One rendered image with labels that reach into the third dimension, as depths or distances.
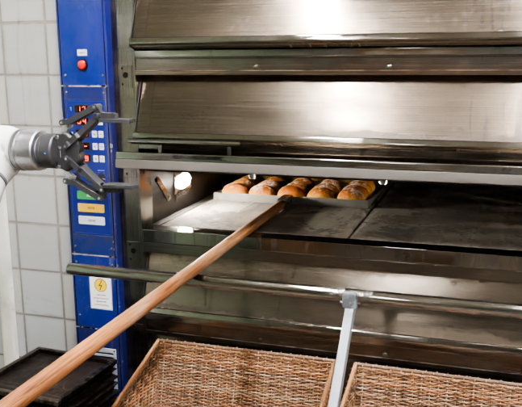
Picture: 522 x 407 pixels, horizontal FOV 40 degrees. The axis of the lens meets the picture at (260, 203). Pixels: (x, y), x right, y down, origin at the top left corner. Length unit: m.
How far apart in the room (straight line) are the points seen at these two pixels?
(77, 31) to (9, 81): 0.30
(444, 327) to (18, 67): 1.44
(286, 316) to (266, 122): 0.55
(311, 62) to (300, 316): 0.70
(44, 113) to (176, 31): 0.50
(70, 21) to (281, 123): 0.68
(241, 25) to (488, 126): 0.69
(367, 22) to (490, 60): 0.32
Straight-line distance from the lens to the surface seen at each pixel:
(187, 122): 2.04
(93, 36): 2.14
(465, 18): 1.86
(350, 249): 1.97
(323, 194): 2.46
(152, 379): 2.21
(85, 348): 1.28
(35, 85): 2.29
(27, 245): 2.40
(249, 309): 2.09
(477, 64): 1.87
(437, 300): 1.59
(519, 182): 1.74
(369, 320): 2.01
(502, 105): 1.88
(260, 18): 1.96
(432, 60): 1.88
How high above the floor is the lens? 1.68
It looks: 12 degrees down
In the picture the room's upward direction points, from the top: straight up
